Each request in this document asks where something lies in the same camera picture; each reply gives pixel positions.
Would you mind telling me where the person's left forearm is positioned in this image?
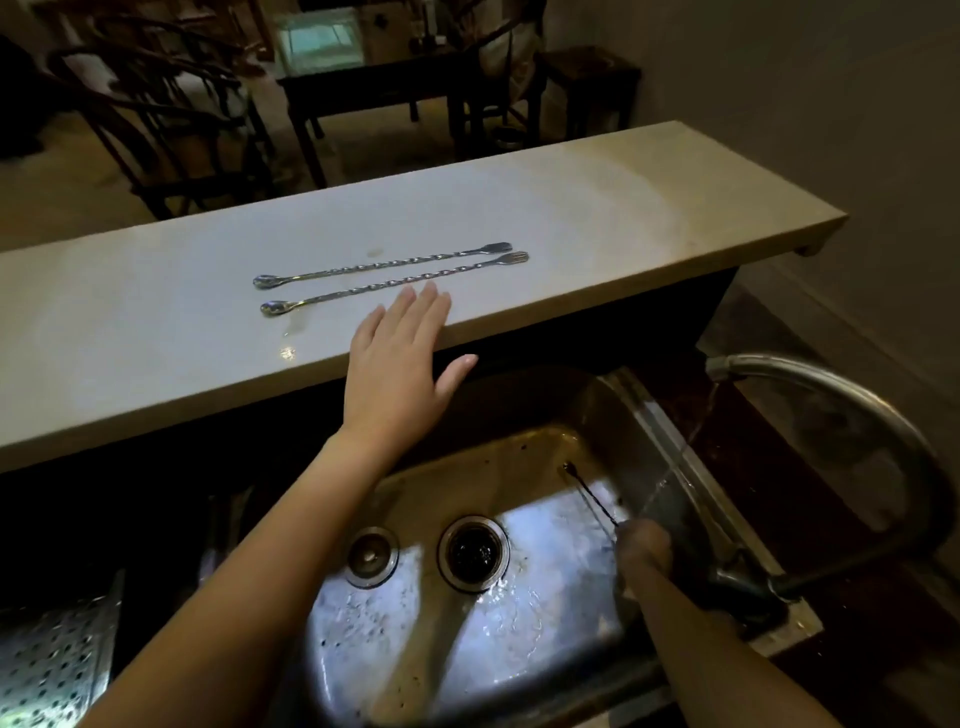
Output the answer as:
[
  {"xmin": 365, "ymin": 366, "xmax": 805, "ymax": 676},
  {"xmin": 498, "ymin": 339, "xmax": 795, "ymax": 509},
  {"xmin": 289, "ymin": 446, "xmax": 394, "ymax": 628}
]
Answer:
[{"xmin": 78, "ymin": 426, "xmax": 408, "ymax": 728}]

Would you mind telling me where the person's right hand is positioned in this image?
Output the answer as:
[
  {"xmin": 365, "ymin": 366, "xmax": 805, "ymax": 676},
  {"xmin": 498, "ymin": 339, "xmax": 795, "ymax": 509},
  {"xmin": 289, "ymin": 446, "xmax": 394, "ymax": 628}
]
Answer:
[{"xmin": 615, "ymin": 519, "xmax": 674, "ymax": 585}]

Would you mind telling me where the dark wooden stool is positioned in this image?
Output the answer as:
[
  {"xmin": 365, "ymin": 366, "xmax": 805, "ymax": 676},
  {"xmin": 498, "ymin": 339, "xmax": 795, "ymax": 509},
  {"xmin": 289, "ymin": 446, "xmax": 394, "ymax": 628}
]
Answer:
[{"xmin": 541, "ymin": 45, "xmax": 643, "ymax": 142}]

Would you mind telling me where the round metal sink plug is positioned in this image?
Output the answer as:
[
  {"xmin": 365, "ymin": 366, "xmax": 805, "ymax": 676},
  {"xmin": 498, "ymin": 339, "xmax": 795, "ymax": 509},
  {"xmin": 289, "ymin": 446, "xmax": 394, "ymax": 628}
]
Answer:
[{"xmin": 344, "ymin": 526, "xmax": 399, "ymax": 590}]

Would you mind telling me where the sink drain strainer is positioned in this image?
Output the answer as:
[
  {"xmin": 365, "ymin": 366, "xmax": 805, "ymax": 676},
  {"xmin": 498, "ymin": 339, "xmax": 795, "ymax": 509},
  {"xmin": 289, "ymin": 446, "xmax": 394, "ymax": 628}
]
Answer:
[{"xmin": 437, "ymin": 514, "xmax": 512, "ymax": 594}]

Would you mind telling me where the perforated metal drain tray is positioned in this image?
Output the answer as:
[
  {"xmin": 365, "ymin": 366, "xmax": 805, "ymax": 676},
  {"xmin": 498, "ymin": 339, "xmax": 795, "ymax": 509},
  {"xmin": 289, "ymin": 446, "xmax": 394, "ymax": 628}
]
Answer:
[{"xmin": 0, "ymin": 570, "xmax": 126, "ymax": 728}]

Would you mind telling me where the person's left hand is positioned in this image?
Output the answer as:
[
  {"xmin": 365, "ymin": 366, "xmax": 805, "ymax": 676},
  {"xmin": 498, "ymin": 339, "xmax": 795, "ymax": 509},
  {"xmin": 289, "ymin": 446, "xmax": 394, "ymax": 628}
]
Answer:
[{"xmin": 342, "ymin": 281, "xmax": 480, "ymax": 454}]

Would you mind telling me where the person's right forearm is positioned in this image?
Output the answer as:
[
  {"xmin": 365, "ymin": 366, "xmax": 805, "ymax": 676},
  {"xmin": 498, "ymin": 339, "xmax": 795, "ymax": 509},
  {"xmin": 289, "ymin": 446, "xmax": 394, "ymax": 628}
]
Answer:
[{"xmin": 624, "ymin": 558, "xmax": 845, "ymax": 728}]

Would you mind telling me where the twisted metal bar spoon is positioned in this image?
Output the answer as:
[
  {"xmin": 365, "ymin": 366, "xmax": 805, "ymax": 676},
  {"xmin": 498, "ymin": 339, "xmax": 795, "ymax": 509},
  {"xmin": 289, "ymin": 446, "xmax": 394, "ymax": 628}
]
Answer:
[
  {"xmin": 260, "ymin": 251, "xmax": 530, "ymax": 318},
  {"xmin": 562, "ymin": 461, "xmax": 621, "ymax": 528},
  {"xmin": 252, "ymin": 242, "xmax": 514, "ymax": 291}
]

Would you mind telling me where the dark wooden chair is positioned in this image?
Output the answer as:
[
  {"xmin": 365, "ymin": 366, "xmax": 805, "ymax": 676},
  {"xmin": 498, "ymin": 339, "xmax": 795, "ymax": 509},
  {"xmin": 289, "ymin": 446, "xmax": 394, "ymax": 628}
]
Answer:
[
  {"xmin": 442, "ymin": 0, "xmax": 550, "ymax": 155},
  {"xmin": 46, "ymin": 15, "xmax": 280, "ymax": 221}
]

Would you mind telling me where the curved metal faucet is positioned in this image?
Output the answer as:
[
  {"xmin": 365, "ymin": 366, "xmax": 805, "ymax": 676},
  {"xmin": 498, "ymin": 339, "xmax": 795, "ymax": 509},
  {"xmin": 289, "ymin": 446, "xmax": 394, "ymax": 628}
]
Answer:
[{"xmin": 705, "ymin": 354, "xmax": 959, "ymax": 612}]

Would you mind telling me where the stainless steel sink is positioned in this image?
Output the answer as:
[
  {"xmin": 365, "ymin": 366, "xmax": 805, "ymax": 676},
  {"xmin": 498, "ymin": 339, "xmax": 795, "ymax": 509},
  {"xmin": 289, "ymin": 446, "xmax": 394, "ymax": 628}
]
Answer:
[{"xmin": 270, "ymin": 366, "xmax": 825, "ymax": 728}]

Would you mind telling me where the dark wooden table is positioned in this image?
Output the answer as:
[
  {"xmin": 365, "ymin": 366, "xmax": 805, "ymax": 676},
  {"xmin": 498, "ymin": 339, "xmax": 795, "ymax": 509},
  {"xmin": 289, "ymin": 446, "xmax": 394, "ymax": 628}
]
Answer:
[{"xmin": 277, "ymin": 46, "xmax": 481, "ymax": 190}]

